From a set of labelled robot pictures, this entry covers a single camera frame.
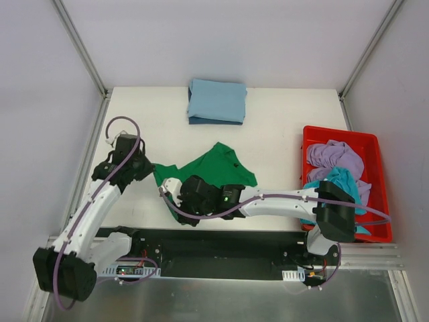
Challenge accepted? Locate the green t-shirt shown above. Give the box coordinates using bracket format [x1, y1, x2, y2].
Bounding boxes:
[152, 141, 259, 224]

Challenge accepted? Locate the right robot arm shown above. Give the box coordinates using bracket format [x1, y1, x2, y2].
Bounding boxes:
[164, 176, 355, 265]

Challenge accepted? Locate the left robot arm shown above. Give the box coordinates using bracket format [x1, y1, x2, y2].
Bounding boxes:
[33, 133, 155, 302]

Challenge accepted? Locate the light blue folded t-shirt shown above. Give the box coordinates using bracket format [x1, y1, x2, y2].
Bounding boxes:
[186, 78, 248, 123]

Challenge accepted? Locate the lavender crumpled t-shirt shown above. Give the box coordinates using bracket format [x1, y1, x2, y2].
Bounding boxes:
[305, 139, 373, 205]

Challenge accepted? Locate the teal crumpled t-shirt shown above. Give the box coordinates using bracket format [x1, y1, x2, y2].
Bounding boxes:
[300, 166, 372, 235]

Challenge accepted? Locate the red plastic bin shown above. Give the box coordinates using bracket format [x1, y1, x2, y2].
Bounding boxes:
[302, 125, 392, 244]

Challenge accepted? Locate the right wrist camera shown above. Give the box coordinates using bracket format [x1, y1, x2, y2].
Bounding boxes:
[161, 178, 182, 198]

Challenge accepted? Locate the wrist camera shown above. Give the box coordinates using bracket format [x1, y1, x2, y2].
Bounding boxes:
[161, 178, 182, 198]
[105, 130, 127, 146]

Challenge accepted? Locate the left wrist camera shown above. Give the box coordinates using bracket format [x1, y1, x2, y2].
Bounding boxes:
[105, 130, 127, 146]

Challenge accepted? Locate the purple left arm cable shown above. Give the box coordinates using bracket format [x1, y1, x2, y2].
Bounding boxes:
[53, 115, 141, 311]

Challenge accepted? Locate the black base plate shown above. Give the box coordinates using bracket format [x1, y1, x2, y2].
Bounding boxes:
[97, 226, 339, 280]

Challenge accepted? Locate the left aluminium frame post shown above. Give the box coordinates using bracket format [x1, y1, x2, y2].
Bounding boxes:
[50, 0, 110, 99]

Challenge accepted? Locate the aluminium frame post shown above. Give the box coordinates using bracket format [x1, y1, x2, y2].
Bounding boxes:
[50, 0, 110, 99]
[337, 0, 405, 101]

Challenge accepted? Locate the right aluminium frame post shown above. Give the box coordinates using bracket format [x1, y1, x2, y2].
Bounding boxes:
[337, 0, 405, 101]

